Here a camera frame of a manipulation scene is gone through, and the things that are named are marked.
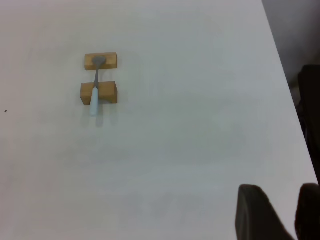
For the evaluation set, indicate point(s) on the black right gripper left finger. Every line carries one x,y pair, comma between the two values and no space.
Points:
257,220

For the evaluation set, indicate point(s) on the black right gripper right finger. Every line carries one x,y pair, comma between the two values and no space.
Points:
310,215

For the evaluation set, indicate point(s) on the black bulky object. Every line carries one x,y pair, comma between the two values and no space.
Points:
311,100

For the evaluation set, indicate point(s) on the arched wooden block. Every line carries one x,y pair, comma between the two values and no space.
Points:
108,91

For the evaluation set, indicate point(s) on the flat rectangular wooden block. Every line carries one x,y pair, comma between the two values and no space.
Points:
111,61

